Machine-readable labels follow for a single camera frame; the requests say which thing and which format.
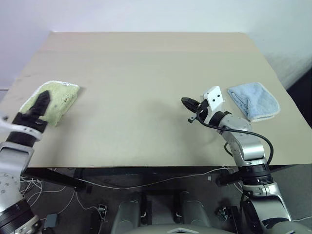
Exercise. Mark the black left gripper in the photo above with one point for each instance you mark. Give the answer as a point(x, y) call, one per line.
point(30, 123)

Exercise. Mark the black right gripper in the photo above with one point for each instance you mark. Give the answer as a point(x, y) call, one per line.
point(201, 109)

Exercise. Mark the green towel with white trim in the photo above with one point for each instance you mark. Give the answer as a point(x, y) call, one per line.
point(63, 97)

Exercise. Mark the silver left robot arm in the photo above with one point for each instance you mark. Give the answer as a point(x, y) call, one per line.
point(12, 170)

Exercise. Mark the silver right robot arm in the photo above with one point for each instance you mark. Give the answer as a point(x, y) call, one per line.
point(248, 151)

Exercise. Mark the folded light blue towel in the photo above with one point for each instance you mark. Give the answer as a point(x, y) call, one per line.
point(258, 102)

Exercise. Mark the grey robot right leg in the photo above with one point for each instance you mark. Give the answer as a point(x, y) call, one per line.
point(195, 214)

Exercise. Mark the grey robot leg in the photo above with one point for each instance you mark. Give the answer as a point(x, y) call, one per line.
point(129, 214)
point(195, 214)

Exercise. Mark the black metal floor clamp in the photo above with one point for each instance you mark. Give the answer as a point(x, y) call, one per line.
point(102, 212)
point(224, 211)

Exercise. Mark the small grey floor box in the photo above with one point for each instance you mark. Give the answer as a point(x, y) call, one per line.
point(51, 220)

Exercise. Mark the black floor stand bar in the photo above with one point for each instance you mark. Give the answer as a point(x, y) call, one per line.
point(234, 219)

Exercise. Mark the grey robot left leg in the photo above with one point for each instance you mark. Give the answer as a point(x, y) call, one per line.
point(129, 214)

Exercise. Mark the grey robot torso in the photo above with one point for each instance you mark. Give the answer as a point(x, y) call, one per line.
point(185, 230)

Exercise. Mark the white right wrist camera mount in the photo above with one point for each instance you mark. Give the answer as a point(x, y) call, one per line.
point(214, 97)

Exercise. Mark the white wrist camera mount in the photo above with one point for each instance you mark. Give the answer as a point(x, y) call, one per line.
point(214, 97)
point(22, 129)

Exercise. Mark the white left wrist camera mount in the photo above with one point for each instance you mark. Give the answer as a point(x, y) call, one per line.
point(22, 129)

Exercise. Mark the black table frame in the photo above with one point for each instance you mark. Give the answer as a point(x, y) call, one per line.
point(58, 179)

